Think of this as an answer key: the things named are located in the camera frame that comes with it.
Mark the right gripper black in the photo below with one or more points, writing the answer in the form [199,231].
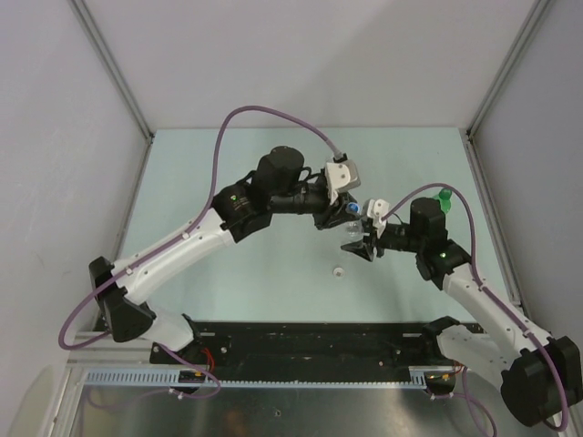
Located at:
[359,248]

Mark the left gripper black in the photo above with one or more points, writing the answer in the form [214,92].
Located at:
[335,213]

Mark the clear plastic bottle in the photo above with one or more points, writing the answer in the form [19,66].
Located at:
[353,230]

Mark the green plastic bottle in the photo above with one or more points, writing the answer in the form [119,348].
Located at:
[444,206]

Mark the green bottle cap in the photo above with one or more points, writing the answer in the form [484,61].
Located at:
[444,195]

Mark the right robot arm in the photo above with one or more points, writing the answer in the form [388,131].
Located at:
[537,375]

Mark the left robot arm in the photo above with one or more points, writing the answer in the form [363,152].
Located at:
[280,184]

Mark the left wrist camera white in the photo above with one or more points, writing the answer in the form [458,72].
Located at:
[341,177]

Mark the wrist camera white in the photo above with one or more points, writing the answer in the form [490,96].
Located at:
[341,177]
[376,210]

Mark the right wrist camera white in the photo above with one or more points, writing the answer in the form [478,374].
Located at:
[376,210]

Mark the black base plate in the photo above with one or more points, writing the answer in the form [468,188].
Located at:
[324,348]

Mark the right aluminium corner post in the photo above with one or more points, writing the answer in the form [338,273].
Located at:
[526,34]

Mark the aluminium corner post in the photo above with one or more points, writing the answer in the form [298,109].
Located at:
[526,34]
[95,37]

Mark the grey slotted cable duct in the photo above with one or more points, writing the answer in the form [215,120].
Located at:
[183,378]

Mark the left aluminium corner post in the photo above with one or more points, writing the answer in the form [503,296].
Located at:
[95,37]

